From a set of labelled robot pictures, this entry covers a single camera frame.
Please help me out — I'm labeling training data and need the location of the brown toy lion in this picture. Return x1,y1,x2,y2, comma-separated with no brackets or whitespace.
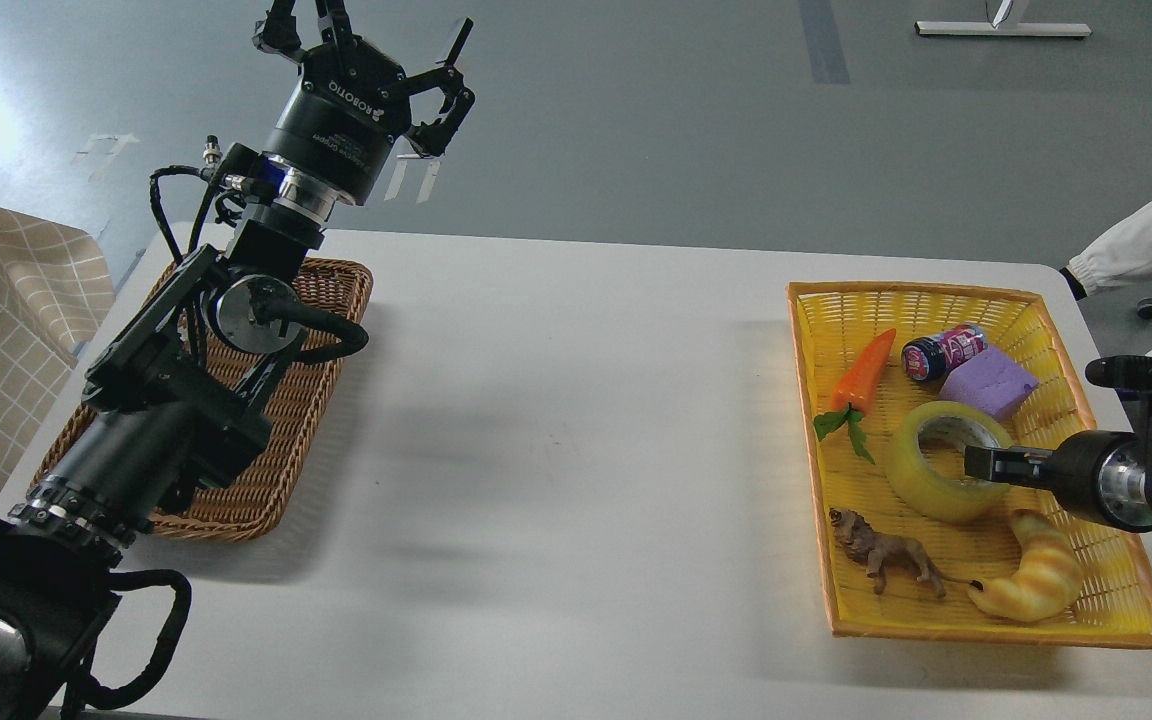
827,507,973,598

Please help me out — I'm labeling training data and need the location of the toy croissant bread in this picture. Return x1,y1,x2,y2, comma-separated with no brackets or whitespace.
967,509,1083,623

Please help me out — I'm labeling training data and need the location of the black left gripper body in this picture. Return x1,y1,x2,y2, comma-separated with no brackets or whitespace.
264,38,410,206

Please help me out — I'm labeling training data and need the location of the small purple can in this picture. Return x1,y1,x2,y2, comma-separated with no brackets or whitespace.
901,323,988,382

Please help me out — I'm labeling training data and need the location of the orange toy carrot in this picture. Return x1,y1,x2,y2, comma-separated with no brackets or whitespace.
812,328,897,465

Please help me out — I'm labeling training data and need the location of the white metal stand base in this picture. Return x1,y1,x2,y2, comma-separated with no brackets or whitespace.
914,1,1093,40

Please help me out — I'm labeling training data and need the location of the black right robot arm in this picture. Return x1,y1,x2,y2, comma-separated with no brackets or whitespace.
964,355,1152,535

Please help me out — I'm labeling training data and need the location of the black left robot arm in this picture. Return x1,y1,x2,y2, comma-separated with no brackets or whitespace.
0,1,475,719

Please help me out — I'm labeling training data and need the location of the yellow tape roll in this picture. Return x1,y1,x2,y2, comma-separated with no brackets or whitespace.
884,401,1011,524

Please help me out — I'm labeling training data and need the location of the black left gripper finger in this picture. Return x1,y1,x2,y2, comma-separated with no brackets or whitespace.
403,18,476,158
253,0,357,66

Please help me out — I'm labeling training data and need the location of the yellow plastic basket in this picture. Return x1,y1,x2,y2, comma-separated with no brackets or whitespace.
787,281,1152,650

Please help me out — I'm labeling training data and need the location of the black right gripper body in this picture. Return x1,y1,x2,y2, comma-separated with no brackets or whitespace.
1041,430,1152,533

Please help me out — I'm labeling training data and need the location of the purple foam block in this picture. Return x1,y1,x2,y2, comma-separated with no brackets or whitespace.
938,346,1039,423

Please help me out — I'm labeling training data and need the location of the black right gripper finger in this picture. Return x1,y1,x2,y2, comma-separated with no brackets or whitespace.
968,471,1051,491
964,445,1053,479

